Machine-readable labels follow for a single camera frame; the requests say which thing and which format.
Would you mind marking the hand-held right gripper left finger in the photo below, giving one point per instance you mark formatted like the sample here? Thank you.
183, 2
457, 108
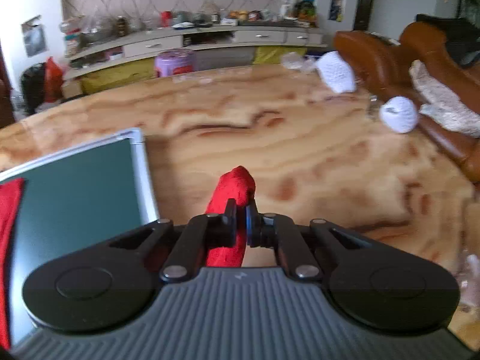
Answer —
230, 227

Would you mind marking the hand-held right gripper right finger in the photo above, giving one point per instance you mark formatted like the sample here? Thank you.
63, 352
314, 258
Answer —
249, 228

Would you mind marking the red shirt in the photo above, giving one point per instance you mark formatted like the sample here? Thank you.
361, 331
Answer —
232, 185

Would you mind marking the purple plastic stool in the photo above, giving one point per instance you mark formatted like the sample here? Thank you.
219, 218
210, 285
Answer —
174, 63

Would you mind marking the clear plastic bag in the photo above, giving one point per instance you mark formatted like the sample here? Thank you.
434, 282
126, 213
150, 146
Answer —
296, 62

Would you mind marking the flat white crochet piece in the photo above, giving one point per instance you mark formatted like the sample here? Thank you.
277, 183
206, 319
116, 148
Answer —
337, 71

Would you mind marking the round white crochet piece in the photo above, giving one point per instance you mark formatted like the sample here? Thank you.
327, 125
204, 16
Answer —
399, 114

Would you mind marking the grey television cabinet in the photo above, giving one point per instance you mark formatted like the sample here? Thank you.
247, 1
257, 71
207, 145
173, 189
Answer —
150, 47

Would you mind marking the brown leather armchair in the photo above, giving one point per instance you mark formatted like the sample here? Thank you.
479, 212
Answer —
375, 56

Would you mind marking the red cup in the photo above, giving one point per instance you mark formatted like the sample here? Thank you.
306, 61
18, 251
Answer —
166, 18

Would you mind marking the dark jar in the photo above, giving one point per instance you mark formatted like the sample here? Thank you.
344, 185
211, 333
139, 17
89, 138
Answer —
120, 26

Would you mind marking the red plastic bag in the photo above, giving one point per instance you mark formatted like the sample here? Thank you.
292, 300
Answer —
52, 78

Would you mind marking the beige lace chair cover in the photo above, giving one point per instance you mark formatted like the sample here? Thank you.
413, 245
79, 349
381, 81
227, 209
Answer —
442, 97

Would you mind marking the black bag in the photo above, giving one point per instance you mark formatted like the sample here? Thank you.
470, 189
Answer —
32, 86

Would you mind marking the large glass jar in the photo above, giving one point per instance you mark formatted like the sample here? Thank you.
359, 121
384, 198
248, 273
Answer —
71, 37

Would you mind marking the dark wooden door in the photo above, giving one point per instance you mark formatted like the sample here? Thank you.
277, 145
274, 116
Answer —
4, 93

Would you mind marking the green mat with silver frame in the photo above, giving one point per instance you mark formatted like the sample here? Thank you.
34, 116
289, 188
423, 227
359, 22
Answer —
75, 195

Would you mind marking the colourful wall poster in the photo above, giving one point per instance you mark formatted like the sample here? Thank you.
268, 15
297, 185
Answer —
336, 7

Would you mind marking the dark wall hanging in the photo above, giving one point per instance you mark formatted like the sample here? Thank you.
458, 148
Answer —
365, 0

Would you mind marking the grey wall poster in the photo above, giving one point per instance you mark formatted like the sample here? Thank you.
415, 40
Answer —
35, 39

